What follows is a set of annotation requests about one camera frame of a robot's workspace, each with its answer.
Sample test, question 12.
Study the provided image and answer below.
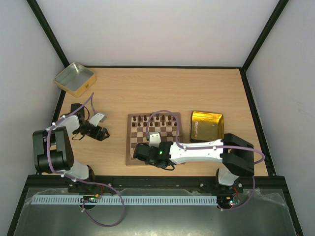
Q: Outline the purple cable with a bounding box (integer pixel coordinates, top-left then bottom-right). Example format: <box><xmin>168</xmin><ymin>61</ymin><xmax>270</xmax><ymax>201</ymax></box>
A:
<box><xmin>46</xmin><ymin>92</ymin><xmax>126</xmax><ymax>227</ymax></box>
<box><xmin>145</xmin><ymin>110</ymin><xmax>266</xmax><ymax>212</ymax></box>

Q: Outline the slotted grey cable duct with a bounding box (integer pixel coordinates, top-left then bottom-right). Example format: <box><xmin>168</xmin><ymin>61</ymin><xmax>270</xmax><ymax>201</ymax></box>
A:
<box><xmin>31</xmin><ymin>195</ymin><xmax>217</xmax><ymax>206</ymax></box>

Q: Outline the black frame post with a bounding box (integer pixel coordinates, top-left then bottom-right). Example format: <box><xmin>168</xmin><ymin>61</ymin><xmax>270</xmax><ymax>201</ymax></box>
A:
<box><xmin>27</xmin><ymin>0</ymin><xmax>70</xmax><ymax>67</ymax></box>
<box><xmin>241</xmin><ymin>0</ymin><xmax>291</xmax><ymax>72</ymax></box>

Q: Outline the black frame post left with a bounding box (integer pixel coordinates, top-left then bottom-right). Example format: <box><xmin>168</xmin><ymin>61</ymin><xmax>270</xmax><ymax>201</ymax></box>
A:
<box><xmin>27</xmin><ymin>0</ymin><xmax>70</xmax><ymax>67</ymax></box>

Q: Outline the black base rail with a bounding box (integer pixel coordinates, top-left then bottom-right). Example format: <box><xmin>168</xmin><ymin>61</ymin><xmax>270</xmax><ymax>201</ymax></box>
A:
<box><xmin>24</xmin><ymin>175</ymin><xmax>243</xmax><ymax>195</ymax></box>

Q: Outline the gold tin with white pieces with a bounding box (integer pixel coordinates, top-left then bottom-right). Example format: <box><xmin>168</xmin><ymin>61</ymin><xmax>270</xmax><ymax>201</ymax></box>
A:
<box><xmin>190</xmin><ymin>111</ymin><xmax>224</xmax><ymax>143</ymax></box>

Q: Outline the empty gold square tin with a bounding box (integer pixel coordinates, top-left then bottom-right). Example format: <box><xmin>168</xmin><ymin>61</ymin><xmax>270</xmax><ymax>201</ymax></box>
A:
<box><xmin>54</xmin><ymin>62</ymin><xmax>96</xmax><ymax>97</ymax></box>

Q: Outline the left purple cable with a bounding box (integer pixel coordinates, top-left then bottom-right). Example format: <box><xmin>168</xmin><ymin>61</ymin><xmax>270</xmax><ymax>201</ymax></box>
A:
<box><xmin>46</xmin><ymin>92</ymin><xmax>126</xmax><ymax>227</ymax></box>

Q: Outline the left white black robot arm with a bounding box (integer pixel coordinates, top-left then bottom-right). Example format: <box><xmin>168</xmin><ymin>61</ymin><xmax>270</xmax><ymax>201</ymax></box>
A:
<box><xmin>32</xmin><ymin>103</ymin><xmax>110</xmax><ymax>182</ymax></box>

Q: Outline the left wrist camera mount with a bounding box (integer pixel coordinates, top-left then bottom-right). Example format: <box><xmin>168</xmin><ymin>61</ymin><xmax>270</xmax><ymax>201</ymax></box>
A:
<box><xmin>89</xmin><ymin>113</ymin><xmax>107</xmax><ymax>127</ymax></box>

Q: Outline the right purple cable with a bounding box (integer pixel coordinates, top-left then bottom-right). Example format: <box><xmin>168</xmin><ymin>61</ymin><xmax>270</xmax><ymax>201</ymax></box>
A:
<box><xmin>145</xmin><ymin>110</ymin><xmax>266</xmax><ymax>212</ymax></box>

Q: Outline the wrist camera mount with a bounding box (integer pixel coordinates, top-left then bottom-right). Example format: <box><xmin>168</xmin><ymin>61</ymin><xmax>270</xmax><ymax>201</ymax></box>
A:
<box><xmin>149</xmin><ymin>132</ymin><xmax>161</xmax><ymax>147</ymax></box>
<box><xmin>89</xmin><ymin>113</ymin><xmax>107</xmax><ymax>127</ymax></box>

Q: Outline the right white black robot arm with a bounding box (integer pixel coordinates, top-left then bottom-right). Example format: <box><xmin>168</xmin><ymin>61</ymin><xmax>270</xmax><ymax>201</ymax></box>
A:
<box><xmin>133</xmin><ymin>133</ymin><xmax>254</xmax><ymax>193</ymax></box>

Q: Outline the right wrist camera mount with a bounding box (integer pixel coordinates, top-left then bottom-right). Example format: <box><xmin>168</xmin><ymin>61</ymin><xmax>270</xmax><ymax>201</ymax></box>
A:
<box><xmin>149</xmin><ymin>132</ymin><xmax>161</xmax><ymax>147</ymax></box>

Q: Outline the black frame post right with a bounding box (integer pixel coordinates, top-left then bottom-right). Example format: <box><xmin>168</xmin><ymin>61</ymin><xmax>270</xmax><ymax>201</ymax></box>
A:
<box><xmin>241</xmin><ymin>0</ymin><xmax>291</xmax><ymax>72</ymax></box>

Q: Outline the wooden chess board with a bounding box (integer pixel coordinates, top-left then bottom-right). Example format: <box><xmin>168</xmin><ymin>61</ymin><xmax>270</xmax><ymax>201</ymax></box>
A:
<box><xmin>126</xmin><ymin>112</ymin><xmax>183</xmax><ymax>166</ymax></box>

